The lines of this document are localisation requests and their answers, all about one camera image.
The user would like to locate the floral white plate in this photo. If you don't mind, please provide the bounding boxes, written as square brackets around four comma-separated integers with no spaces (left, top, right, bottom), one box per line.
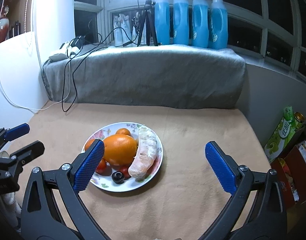
[81,122,163,192]

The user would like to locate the black plum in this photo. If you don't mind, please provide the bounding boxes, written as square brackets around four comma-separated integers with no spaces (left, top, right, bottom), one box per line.
[111,171,125,184]

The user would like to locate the small red cherry tomato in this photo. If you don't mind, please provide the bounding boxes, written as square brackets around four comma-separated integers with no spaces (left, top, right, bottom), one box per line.
[119,166,131,180]

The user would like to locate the large orange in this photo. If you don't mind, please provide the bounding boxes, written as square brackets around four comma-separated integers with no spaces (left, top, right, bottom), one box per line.
[103,134,138,166]

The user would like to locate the small orange tangerine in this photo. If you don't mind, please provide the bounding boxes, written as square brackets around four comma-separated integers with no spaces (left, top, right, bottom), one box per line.
[116,128,131,136]

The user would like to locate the peeled banana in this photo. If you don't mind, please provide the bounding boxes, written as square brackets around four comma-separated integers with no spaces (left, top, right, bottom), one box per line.
[128,125,158,179]

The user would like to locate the left hand white glove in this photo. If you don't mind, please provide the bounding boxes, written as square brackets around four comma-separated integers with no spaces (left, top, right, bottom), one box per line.
[0,151,23,221]

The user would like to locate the red box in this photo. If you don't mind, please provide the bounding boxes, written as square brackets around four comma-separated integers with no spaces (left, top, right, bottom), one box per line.
[271,126,306,209]

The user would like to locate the green drink carton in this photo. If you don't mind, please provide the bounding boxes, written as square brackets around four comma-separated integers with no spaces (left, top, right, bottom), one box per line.
[264,106,301,163]

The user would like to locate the grey blanket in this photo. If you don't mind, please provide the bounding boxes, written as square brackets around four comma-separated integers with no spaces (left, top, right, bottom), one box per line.
[41,45,246,109]

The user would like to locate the blue detergent bottle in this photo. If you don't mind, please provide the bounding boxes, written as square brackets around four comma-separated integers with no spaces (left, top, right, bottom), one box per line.
[209,0,228,50]
[192,0,209,48]
[173,0,189,45]
[154,0,170,45]

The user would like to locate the black tripod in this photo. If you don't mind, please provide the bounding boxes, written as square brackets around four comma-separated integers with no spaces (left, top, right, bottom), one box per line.
[137,0,158,47]

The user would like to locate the white cable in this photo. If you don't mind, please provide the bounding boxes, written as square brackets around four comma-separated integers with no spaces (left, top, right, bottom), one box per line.
[0,0,71,112]

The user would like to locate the black cable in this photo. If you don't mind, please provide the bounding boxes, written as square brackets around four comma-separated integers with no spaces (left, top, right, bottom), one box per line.
[61,0,154,113]

